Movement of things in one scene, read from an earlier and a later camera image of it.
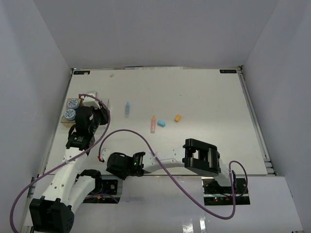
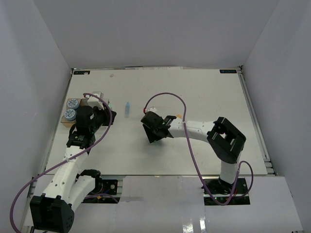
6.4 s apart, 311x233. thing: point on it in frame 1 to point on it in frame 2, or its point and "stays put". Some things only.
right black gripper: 121,174 to 152,138
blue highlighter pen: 127,110 stays put
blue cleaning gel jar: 73,103 stays put
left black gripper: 103,113 stays put
